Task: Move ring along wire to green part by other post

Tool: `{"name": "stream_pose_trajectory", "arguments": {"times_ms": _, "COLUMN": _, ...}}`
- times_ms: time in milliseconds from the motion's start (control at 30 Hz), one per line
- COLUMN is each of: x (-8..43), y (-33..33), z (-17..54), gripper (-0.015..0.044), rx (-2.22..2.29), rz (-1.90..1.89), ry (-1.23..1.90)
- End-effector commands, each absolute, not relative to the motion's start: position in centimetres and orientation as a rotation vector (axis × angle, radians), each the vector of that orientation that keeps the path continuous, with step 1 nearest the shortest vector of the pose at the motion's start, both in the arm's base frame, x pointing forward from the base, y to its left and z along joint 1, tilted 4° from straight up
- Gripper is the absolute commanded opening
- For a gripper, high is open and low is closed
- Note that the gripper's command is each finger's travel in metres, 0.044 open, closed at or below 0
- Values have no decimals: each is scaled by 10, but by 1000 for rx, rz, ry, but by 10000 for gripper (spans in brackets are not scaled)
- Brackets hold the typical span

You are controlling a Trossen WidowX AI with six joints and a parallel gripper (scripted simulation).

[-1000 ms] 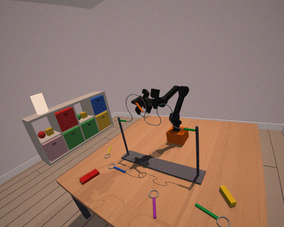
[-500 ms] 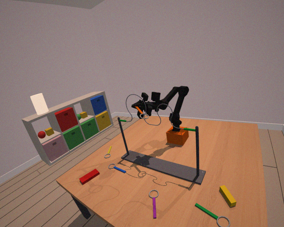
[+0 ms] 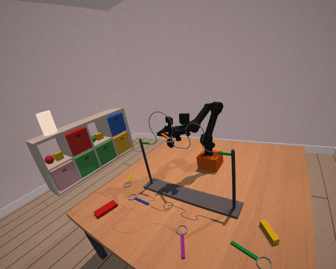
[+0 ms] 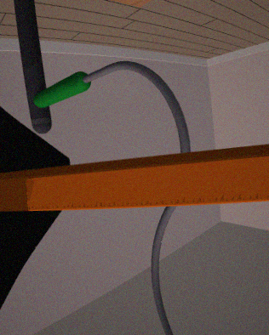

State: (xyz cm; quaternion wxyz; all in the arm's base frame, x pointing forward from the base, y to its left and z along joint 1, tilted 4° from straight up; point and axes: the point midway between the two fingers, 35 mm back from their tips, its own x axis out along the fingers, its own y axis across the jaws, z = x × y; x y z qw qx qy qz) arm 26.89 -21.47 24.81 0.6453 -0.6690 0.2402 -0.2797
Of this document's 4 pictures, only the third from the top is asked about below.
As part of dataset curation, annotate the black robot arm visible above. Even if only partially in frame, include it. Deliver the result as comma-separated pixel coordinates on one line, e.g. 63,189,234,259
173,102,223,156

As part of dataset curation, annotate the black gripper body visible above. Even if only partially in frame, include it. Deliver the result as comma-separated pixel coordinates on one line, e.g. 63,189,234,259
165,117,182,148

